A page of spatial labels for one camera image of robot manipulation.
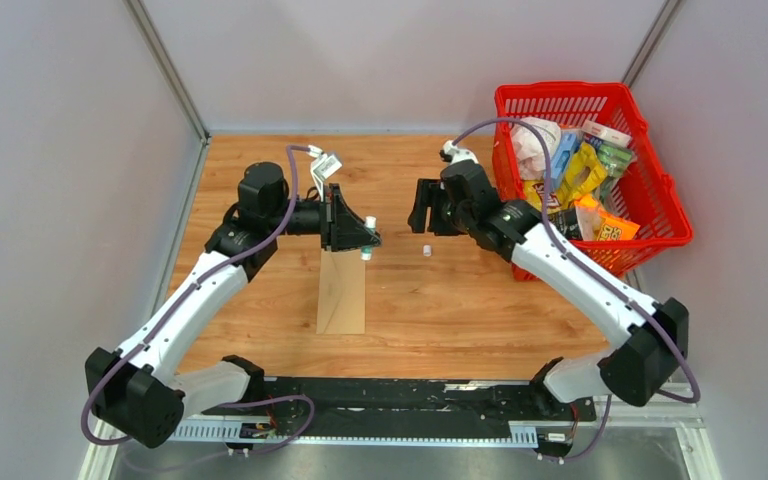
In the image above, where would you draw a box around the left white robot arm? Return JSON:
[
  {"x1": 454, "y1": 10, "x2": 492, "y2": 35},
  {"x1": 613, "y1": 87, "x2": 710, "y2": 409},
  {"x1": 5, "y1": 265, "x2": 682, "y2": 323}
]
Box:
[{"x1": 82, "y1": 162, "x2": 381, "y2": 448}]

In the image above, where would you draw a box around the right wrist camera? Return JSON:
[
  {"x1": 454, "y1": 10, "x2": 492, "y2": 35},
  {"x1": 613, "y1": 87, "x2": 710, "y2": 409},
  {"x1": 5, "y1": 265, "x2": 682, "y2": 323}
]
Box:
[{"x1": 439, "y1": 140, "x2": 479, "y2": 165}]

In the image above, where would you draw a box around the orange snack bag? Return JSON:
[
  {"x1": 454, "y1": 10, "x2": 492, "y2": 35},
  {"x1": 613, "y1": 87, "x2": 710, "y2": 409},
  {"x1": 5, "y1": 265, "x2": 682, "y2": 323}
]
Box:
[{"x1": 574, "y1": 194, "x2": 640, "y2": 241}]

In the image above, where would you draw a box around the yellow snack bag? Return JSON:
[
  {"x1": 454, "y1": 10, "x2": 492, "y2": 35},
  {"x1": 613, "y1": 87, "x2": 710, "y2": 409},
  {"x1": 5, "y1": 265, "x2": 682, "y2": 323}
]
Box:
[{"x1": 555, "y1": 143, "x2": 608, "y2": 209}]

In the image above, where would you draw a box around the brown paper envelope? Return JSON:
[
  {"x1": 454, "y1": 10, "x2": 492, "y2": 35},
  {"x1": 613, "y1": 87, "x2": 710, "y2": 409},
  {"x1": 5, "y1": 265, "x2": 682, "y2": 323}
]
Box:
[{"x1": 316, "y1": 251, "x2": 366, "y2": 335}]

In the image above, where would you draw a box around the green packet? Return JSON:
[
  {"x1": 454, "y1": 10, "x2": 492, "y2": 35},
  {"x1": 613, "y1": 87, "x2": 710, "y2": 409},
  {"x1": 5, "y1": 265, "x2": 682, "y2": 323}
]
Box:
[{"x1": 596, "y1": 143, "x2": 637, "y2": 201}]

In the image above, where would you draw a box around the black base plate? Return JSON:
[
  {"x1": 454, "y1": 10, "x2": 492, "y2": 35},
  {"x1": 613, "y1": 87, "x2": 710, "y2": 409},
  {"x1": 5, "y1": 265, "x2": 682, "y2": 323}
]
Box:
[{"x1": 200, "y1": 374, "x2": 597, "y2": 440}]

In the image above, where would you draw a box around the white crumpled bag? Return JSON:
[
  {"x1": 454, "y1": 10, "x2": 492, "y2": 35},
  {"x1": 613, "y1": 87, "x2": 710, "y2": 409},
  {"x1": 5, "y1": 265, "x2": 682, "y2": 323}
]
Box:
[{"x1": 511, "y1": 117, "x2": 562, "y2": 181}]

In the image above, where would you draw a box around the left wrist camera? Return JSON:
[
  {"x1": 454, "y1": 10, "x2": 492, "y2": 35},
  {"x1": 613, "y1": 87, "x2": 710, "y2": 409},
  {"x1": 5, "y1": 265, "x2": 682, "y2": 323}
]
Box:
[{"x1": 307, "y1": 145, "x2": 343, "y2": 198}]

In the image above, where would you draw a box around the aluminium frame rail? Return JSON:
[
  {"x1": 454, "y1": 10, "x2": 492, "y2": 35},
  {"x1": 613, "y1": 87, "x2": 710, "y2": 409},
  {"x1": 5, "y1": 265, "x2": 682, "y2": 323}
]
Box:
[{"x1": 79, "y1": 380, "x2": 723, "y2": 480}]

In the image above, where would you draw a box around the white red small box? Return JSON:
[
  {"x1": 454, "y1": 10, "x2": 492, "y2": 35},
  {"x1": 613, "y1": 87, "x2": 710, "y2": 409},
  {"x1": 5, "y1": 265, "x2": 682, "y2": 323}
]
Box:
[{"x1": 580, "y1": 120, "x2": 632, "y2": 149}]

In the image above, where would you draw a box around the blue box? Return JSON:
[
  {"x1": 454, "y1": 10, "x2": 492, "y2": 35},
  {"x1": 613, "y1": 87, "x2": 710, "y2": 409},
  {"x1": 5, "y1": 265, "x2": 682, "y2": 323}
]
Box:
[{"x1": 549, "y1": 129, "x2": 581, "y2": 192}]

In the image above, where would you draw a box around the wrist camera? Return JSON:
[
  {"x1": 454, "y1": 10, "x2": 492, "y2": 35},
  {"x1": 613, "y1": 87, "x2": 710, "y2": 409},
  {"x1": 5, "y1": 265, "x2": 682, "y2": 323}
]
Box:
[
  {"x1": 439, "y1": 140, "x2": 479, "y2": 165},
  {"x1": 307, "y1": 145, "x2": 343, "y2": 198}
]

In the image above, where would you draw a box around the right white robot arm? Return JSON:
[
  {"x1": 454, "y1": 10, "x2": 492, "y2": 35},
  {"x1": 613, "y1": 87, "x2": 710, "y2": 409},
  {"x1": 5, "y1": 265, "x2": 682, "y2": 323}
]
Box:
[{"x1": 408, "y1": 161, "x2": 689, "y2": 419}]

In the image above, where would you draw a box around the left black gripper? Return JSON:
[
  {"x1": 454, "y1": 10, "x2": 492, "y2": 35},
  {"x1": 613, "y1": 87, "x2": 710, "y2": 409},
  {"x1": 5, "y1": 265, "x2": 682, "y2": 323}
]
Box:
[{"x1": 266, "y1": 183, "x2": 381, "y2": 252}]

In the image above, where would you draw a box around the black snack packet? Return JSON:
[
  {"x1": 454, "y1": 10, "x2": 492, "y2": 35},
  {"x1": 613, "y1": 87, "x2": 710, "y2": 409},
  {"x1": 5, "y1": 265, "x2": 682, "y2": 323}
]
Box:
[{"x1": 549, "y1": 207, "x2": 583, "y2": 241}]

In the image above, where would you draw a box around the green white glue stick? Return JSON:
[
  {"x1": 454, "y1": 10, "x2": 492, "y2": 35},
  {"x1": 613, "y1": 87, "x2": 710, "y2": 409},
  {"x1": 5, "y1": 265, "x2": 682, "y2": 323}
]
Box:
[{"x1": 360, "y1": 215, "x2": 378, "y2": 262}]

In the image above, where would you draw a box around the red plastic basket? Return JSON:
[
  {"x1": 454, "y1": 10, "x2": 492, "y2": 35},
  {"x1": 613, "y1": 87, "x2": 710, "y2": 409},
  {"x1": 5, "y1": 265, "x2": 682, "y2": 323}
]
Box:
[{"x1": 494, "y1": 81, "x2": 693, "y2": 277}]

